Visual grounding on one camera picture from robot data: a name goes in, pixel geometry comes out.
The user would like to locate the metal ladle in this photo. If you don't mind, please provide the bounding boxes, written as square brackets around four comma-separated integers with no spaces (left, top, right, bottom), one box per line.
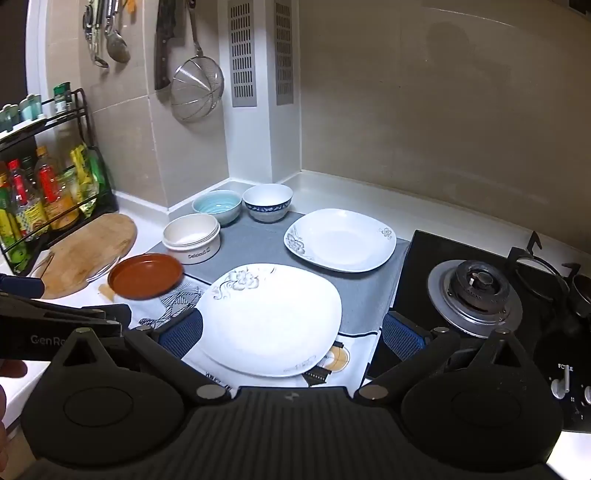
[83,0,110,69]

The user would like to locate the person's left hand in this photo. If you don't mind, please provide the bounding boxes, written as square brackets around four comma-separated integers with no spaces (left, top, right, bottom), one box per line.
[0,359,29,379]

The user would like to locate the yellow oil bottle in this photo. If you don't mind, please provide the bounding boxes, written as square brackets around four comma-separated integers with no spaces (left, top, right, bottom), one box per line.
[34,147,80,230]

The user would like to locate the silver stove knob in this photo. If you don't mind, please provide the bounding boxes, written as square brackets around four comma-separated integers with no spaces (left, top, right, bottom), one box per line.
[551,367,574,400]

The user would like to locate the teal cap spice jar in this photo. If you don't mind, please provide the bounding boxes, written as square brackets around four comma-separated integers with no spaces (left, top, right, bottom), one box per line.
[0,105,21,133]
[21,95,45,122]

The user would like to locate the white bowl blue pattern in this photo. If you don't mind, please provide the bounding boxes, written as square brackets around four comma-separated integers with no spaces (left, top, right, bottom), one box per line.
[242,184,294,224]

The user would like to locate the black glass gas stove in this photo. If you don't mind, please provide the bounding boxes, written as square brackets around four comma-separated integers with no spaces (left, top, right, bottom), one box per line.
[365,229,591,435]

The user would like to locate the black pan support grate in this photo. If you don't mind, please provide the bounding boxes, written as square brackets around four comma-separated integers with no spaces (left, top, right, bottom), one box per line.
[505,231,591,320]

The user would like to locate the metal serving spoon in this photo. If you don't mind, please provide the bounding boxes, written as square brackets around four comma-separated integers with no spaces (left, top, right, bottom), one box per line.
[104,0,131,64]

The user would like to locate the large white floral plate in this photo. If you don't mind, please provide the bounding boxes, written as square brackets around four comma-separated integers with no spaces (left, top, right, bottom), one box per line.
[194,263,343,378]

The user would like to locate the light blue bowl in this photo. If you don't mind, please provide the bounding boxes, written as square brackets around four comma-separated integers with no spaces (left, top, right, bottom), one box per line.
[192,189,242,226]

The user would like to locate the grey printed dish mat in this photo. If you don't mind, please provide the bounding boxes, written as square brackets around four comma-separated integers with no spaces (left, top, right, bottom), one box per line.
[131,210,411,387]

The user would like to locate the red cap sauce bottle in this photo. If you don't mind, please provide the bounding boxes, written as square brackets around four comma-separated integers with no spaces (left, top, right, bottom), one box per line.
[7,159,49,241]

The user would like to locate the metal stove burner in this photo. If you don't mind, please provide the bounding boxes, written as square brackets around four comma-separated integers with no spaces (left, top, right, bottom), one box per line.
[427,259,524,337]

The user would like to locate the green cap spice jar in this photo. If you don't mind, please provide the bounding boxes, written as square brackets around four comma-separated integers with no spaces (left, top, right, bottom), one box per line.
[52,83,73,116]

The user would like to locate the round wooden cutting board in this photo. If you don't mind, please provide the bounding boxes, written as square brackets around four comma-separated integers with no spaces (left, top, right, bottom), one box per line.
[30,213,138,300]

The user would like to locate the small white floral plate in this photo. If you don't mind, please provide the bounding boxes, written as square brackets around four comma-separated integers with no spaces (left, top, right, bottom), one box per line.
[283,209,397,273]

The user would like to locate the metal wire strainer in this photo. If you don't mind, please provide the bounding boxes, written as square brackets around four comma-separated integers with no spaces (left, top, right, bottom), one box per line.
[170,0,225,124]

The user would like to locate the grey vent grille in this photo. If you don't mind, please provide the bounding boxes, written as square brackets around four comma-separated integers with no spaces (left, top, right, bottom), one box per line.
[228,2,257,108]
[274,0,296,106]

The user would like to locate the green sauce bottle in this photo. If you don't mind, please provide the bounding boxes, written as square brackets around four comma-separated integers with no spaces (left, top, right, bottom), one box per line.
[0,185,29,274]

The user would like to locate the white straight-sided bowl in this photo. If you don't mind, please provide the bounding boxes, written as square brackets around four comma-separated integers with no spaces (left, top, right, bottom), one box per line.
[162,213,221,265]

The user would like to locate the dark blue object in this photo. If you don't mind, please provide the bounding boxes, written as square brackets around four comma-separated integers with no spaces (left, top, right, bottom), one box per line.
[0,272,45,300]

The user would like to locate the black wire spice rack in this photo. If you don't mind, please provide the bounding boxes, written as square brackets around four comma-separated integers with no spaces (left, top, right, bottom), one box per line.
[0,88,119,276]

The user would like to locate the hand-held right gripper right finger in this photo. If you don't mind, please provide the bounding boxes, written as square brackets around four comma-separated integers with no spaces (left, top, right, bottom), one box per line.
[353,310,532,403]

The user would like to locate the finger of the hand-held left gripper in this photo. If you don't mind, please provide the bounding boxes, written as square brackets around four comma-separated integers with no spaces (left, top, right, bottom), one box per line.
[0,290,133,329]

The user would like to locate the kitchen cleaver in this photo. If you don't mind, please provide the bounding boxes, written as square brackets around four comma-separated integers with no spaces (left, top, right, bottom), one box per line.
[154,0,186,91]

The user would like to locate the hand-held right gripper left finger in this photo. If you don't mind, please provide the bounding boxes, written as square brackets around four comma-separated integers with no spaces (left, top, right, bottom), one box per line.
[58,308,232,403]

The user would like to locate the brown plate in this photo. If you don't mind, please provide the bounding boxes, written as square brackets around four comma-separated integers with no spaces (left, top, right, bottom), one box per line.
[107,253,184,302]

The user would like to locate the yellow green seasoning packets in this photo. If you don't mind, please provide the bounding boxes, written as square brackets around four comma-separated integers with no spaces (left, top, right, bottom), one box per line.
[69,143,110,219]

